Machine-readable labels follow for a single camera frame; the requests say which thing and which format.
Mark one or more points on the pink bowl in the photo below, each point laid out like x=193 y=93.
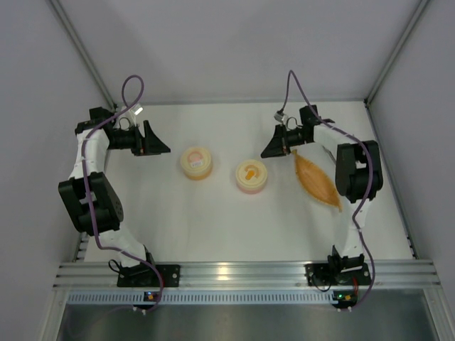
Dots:
x=251 y=190

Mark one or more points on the fish-shaped woven basket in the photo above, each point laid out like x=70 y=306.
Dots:
x=316 y=182

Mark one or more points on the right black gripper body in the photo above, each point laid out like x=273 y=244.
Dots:
x=282 y=139

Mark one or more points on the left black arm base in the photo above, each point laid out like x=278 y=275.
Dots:
x=143 y=276

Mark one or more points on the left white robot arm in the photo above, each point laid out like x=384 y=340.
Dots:
x=93 y=205

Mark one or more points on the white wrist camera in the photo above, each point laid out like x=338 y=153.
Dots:
x=133 y=112
x=281 y=117

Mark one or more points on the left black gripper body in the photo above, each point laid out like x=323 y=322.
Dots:
x=141 y=140

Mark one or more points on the slotted cable duct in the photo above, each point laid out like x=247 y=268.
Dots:
x=200 y=297

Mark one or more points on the aluminium mounting rail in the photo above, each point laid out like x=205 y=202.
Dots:
x=285 y=275

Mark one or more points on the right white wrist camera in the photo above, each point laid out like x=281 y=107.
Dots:
x=281 y=117

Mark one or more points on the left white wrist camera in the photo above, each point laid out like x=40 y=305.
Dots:
x=133 y=112

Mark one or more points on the orange bowl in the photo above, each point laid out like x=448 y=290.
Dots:
x=197 y=174

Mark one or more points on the cream lid orange handle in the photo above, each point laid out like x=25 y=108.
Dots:
x=251 y=172

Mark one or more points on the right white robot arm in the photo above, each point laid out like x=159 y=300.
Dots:
x=355 y=184

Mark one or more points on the cream lid pink handle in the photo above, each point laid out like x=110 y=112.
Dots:
x=196 y=157

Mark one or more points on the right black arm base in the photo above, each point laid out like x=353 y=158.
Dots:
x=320 y=274

